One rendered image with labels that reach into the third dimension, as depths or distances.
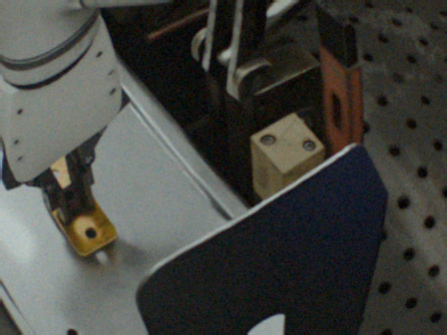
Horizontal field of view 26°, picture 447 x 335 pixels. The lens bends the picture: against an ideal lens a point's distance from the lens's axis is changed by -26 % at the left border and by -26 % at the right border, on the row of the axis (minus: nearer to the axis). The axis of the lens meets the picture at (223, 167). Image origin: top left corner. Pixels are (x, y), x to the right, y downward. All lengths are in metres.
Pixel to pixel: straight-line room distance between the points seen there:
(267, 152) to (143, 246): 0.11
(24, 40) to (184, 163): 0.27
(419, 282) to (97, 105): 0.51
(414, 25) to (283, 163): 0.66
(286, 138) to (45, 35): 0.23
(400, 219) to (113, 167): 0.41
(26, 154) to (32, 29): 0.13
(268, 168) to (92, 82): 0.14
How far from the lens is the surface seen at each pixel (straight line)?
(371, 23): 1.35
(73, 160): 0.77
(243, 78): 0.77
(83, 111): 0.70
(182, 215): 0.80
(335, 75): 0.69
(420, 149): 1.22
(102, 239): 0.78
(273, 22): 0.79
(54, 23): 0.59
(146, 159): 0.83
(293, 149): 0.75
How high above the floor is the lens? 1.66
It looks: 53 degrees down
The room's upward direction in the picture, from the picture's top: 5 degrees counter-clockwise
